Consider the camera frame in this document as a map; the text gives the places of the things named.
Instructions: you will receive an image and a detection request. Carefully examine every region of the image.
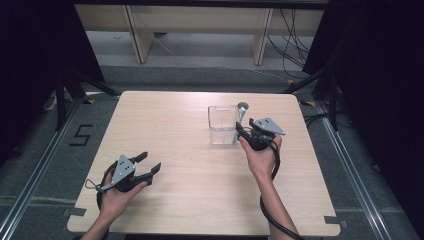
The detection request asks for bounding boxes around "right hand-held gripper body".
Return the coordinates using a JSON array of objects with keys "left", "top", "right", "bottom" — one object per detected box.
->
[{"left": 245, "top": 116, "right": 287, "bottom": 152}]

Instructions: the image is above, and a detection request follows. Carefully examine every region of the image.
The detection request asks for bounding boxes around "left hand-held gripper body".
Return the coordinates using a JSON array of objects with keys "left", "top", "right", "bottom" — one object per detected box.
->
[{"left": 95, "top": 153, "right": 154, "bottom": 194}]

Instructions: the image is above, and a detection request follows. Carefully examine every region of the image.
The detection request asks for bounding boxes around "metal spoon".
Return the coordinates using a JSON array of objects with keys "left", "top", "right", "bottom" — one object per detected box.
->
[{"left": 236, "top": 101, "right": 250, "bottom": 141}]

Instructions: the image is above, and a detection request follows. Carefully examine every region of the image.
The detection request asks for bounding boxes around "clear plastic ribbed container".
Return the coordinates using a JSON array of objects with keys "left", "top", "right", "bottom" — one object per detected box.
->
[{"left": 207, "top": 104, "right": 241, "bottom": 146}]

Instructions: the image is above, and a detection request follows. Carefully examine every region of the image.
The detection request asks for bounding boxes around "person's left hand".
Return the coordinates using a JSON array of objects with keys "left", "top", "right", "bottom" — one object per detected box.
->
[{"left": 99, "top": 171, "right": 149, "bottom": 220}]

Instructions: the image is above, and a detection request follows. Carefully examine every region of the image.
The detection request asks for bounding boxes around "person's right hand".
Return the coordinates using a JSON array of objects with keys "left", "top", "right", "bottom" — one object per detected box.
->
[{"left": 238, "top": 134, "right": 284, "bottom": 182}]

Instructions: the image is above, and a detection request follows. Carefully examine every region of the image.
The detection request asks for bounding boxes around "black tape numeral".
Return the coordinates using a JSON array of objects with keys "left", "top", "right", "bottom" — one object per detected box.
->
[{"left": 69, "top": 124, "right": 95, "bottom": 147}]

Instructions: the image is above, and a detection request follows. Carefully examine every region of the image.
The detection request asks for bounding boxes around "grey tape piece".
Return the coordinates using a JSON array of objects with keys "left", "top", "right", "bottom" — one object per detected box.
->
[
  {"left": 62, "top": 206, "right": 87, "bottom": 218},
  {"left": 323, "top": 215, "right": 350, "bottom": 230}
]

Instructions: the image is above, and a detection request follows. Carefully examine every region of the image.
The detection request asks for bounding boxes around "black metal stand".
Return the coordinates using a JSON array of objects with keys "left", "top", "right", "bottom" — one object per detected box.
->
[
  {"left": 54, "top": 65, "right": 122, "bottom": 132},
  {"left": 280, "top": 61, "right": 342, "bottom": 132}
]

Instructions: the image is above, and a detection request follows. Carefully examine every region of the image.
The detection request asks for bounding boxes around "light wooden desk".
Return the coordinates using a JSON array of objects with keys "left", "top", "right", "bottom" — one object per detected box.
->
[{"left": 73, "top": 3, "right": 326, "bottom": 66}]

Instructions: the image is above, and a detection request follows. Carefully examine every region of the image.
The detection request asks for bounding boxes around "black curtain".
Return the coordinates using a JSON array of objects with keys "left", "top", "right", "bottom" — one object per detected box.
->
[
  {"left": 302, "top": 0, "right": 424, "bottom": 232},
  {"left": 0, "top": 0, "right": 105, "bottom": 168}
]

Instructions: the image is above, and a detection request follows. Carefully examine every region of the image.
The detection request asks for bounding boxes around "thin black cable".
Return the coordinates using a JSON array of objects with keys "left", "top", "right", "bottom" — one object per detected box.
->
[{"left": 85, "top": 161, "right": 118, "bottom": 212}]

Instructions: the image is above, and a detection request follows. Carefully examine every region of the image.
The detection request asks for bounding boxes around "thick black cable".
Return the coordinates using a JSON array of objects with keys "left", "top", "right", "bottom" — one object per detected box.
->
[{"left": 259, "top": 139, "right": 305, "bottom": 240}]

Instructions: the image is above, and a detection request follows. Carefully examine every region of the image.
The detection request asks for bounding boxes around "metal floor rail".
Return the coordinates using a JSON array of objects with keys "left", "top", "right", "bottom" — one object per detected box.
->
[
  {"left": 0, "top": 98, "right": 84, "bottom": 240},
  {"left": 315, "top": 99, "right": 395, "bottom": 240}
]

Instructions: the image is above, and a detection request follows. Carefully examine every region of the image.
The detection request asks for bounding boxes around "bundle of black cables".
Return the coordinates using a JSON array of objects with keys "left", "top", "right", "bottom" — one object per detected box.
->
[{"left": 266, "top": 8, "right": 312, "bottom": 70}]

